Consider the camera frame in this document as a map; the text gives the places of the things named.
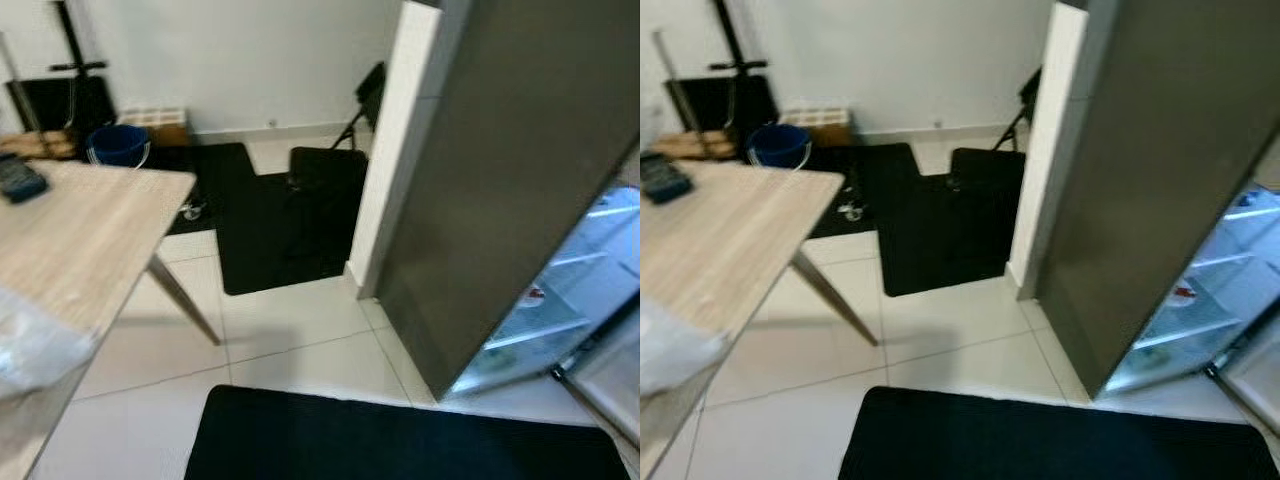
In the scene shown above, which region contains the glass fridge shelf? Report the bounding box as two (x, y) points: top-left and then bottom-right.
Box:
(1133, 317), (1243, 352)
(483, 317), (593, 352)

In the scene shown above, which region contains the fridge door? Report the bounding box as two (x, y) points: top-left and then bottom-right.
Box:
(1205, 325), (1280, 437)
(550, 295), (641, 448)

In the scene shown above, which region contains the dark grey fridge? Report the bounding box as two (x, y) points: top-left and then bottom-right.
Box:
(1035, 0), (1280, 399)
(375, 0), (641, 401)

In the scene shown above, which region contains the black handheld device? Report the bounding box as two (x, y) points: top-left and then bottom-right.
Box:
(640, 152), (695, 205)
(0, 152), (50, 205)

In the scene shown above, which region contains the light wooden table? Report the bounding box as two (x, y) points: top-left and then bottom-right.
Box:
(0, 160), (223, 480)
(640, 160), (881, 480)

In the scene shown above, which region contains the brown wooden board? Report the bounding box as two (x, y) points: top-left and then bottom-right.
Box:
(0, 130), (79, 162)
(650, 130), (743, 162)

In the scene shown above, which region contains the clear plastic bag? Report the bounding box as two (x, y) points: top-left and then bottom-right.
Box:
(0, 288), (97, 401)
(640, 298), (732, 397)

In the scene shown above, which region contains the black flat panel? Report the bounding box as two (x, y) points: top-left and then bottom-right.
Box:
(5, 75), (117, 137)
(665, 75), (780, 137)

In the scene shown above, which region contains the grey metal pole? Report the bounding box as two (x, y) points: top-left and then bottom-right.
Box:
(653, 30), (708, 138)
(0, 30), (43, 136)

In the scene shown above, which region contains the blue plastic bucket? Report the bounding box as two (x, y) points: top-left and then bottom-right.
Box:
(85, 123), (152, 170)
(747, 123), (814, 170)

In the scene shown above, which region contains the black pole stand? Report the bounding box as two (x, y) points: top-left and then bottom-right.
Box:
(48, 0), (108, 133)
(708, 0), (772, 133)

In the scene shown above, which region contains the brown cardboard box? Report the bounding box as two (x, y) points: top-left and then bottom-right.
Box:
(118, 105), (190, 149)
(780, 105), (852, 149)

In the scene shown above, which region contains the small black floor mat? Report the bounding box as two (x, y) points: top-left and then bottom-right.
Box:
(808, 143), (922, 239)
(150, 143), (258, 237)

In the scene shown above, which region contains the black folding chair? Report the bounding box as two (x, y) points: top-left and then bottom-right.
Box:
(992, 66), (1044, 151)
(333, 62), (387, 151)

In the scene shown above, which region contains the black rectangular floor mat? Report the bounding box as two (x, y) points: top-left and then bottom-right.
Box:
(216, 147), (370, 297)
(877, 147), (1027, 299)

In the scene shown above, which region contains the large black floor mat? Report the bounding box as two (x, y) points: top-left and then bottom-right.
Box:
(838, 387), (1280, 480)
(184, 385), (631, 480)

